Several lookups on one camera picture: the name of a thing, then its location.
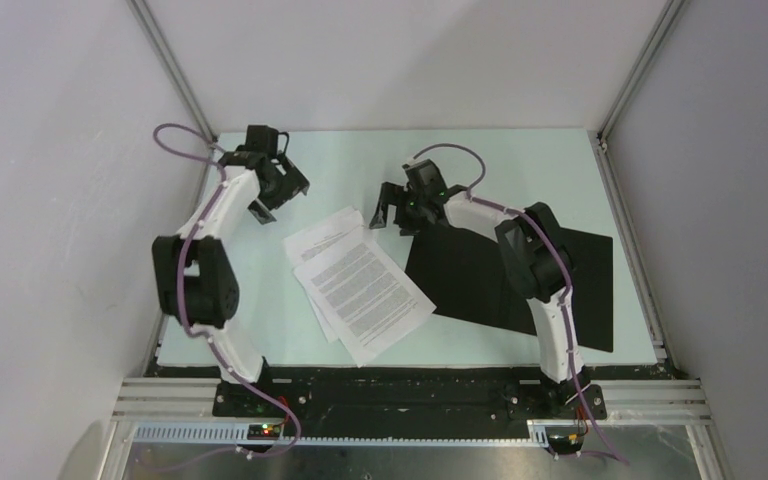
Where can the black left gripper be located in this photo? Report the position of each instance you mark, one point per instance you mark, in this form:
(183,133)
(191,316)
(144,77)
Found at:
(291,182)

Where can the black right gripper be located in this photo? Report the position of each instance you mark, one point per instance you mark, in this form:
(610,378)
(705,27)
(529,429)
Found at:
(391,195)

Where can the red and black folder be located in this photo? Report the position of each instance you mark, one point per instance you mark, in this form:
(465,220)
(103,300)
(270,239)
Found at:
(462,273)

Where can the large printed paper sheet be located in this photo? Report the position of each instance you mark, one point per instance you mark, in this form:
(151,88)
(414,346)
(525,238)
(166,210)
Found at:
(368,300)

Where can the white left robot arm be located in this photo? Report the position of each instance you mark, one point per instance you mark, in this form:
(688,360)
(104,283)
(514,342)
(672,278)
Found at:
(195,280)

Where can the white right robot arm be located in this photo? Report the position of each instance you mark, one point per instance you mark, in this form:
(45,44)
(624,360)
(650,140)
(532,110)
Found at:
(536,261)

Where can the left controller board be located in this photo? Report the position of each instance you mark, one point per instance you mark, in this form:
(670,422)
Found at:
(264,432)

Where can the controller board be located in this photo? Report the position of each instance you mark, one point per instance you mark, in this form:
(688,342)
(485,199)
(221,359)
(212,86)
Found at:
(264,432)
(561,445)

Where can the right controller board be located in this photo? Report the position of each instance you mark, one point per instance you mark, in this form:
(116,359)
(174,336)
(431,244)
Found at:
(561,445)

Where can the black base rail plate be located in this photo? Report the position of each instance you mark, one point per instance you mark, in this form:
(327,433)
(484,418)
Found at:
(417,403)

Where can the left aluminium frame post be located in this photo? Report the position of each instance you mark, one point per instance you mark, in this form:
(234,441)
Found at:
(162,49)

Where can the aluminium frame post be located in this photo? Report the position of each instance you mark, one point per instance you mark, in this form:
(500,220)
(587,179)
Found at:
(162,49)
(665,24)

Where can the grey slotted cable duct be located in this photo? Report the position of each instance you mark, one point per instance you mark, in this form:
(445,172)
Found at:
(239,434)

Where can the right aluminium frame post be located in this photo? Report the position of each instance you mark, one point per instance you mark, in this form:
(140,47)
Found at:
(665,24)

